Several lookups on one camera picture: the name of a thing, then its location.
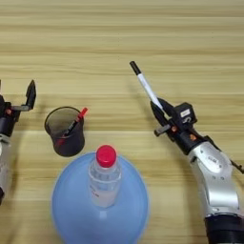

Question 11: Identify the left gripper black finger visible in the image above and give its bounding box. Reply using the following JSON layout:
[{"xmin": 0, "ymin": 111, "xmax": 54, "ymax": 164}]
[{"xmin": 25, "ymin": 79, "xmax": 37, "ymax": 111}]

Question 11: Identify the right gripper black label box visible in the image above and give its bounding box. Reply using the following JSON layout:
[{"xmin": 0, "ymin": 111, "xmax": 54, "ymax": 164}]
[{"xmin": 173, "ymin": 102, "xmax": 198, "ymax": 126}]

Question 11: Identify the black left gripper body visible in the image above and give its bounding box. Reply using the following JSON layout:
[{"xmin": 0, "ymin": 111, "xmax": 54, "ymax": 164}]
[{"xmin": 0, "ymin": 105, "xmax": 32, "ymax": 137}]

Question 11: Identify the white marker with black cap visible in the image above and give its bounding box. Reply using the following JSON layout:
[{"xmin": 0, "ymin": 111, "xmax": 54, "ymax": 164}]
[{"xmin": 129, "ymin": 60, "xmax": 165, "ymax": 112}]

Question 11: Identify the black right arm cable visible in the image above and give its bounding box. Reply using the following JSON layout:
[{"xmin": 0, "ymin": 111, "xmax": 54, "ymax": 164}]
[{"xmin": 230, "ymin": 158, "xmax": 244, "ymax": 174}]

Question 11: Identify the black mesh pen cup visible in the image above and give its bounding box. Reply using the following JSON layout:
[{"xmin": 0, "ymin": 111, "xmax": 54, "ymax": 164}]
[{"xmin": 44, "ymin": 106, "xmax": 86, "ymax": 157}]

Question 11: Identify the clear bottle with red cap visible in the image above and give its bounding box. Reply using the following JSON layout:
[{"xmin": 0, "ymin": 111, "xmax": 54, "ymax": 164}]
[{"xmin": 88, "ymin": 144, "xmax": 123, "ymax": 209}]

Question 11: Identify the red and black pen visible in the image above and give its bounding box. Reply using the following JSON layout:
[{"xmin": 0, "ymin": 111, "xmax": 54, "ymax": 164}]
[{"xmin": 55, "ymin": 107, "xmax": 89, "ymax": 141}]

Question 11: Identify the blue plastic plate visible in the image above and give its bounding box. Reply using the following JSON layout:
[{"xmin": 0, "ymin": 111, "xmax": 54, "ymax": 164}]
[{"xmin": 51, "ymin": 152, "xmax": 151, "ymax": 244}]

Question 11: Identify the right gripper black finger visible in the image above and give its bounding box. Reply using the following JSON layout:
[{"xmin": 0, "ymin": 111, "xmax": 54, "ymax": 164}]
[
  {"xmin": 151, "ymin": 101, "xmax": 174, "ymax": 128},
  {"xmin": 157, "ymin": 97, "xmax": 176, "ymax": 120}
]

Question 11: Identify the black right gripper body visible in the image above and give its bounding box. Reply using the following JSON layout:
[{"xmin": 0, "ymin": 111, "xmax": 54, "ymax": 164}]
[{"xmin": 153, "ymin": 118, "xmax": 215, "ymax": 156}]

